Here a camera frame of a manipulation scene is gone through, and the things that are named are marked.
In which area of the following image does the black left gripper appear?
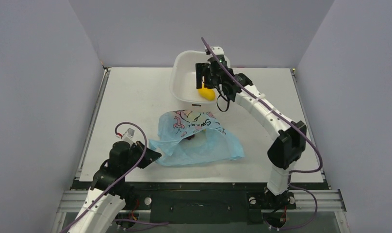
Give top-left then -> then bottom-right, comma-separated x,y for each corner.
122,140 -> 162,173

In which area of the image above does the white plastic basket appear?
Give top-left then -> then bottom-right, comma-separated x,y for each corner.
170,50 -> 219,113

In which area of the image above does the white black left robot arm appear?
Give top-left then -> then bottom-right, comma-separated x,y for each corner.
62,141 -> 162,233

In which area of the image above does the yellow fake fruit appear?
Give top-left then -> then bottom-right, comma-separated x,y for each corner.
197,86 -> 216,101

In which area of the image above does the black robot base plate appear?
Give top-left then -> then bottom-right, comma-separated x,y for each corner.
115,182 -> 299,229

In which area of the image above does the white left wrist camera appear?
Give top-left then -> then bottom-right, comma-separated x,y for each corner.
121,128 -> 135,146

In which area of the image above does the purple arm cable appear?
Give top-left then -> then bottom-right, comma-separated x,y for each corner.
200,37 -> 323,174
59,121 -> 148,233

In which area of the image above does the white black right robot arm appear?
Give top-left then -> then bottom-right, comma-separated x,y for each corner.
195,55 -> 307,208

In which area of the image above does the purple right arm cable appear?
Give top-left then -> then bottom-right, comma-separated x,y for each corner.
200,37 -> 323,174

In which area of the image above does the light blue plastic bag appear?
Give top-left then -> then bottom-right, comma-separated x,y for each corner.
149,110 -> 245,166

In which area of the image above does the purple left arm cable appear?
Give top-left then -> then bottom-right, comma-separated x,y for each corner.
59,121 -> 148,233

